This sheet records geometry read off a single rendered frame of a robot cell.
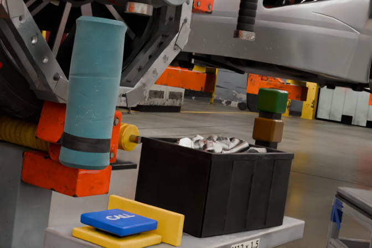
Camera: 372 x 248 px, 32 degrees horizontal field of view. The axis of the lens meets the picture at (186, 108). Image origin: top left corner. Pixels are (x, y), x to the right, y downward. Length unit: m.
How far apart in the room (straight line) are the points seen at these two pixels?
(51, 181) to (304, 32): 2.59
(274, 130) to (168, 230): 0.33
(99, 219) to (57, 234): 0.06
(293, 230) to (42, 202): 0.60
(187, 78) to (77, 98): 4.43
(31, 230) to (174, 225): 0.67
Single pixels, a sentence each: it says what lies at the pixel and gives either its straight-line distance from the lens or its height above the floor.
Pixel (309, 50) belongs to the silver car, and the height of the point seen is 0.88.
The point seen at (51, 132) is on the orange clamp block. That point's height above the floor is 0.52.
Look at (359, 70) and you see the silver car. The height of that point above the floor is 0.81.
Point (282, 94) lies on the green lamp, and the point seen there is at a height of 0.65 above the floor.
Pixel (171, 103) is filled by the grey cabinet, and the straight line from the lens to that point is 10.09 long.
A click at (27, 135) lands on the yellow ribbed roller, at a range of 1.40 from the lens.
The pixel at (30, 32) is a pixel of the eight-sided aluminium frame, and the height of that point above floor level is 0.70.
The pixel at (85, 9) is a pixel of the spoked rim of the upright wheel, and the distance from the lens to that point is 1.39.
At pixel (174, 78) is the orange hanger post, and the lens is 5.60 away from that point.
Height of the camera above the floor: 0.67
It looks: 3 degrees down
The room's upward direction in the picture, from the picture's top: 8 degrees clockwise
